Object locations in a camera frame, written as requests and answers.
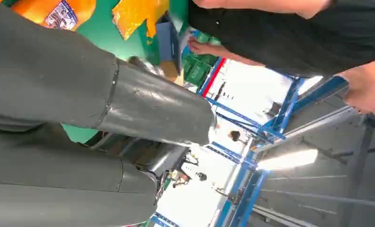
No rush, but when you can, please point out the person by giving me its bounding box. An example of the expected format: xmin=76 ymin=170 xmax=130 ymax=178
xmin=187 ymin=0 xmax=375 ymax=119

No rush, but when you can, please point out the ceiling light panel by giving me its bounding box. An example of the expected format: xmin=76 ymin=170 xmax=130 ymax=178
xmin=256 ymin=149 xmax=319 ymax=172

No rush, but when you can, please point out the dark blue folder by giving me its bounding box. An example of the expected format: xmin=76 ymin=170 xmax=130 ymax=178
xmin=156 ymin=12 xmax=183 ymax=74

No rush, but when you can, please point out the person's hand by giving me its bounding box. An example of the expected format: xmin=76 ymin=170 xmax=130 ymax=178
xmin=334 ymin=59 xmax=375 ymax=119
xmin=187 ymin=37 xmax=230 ymax=58

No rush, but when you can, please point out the green plastic crate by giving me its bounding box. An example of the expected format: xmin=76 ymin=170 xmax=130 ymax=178
xmin=181 ymin=30 xmax=222 ymax=91

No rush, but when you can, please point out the brown cardboard box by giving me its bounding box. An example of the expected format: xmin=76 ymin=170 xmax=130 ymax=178
xmin=160 ymin=61 xmax=185 ymax=87

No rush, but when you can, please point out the yellow sheet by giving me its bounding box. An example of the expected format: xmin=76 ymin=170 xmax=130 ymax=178
xmin=112 ymin=0 xmax=170 ymax=41

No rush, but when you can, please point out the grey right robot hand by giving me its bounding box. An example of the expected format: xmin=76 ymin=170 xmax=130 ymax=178
xmin=0 ymin=0 xmax=218 ymax=227

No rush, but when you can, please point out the blue metal rack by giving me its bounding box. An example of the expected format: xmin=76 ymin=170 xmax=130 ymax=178
xmin=150 ymin=58 xmax=351 ymax=227

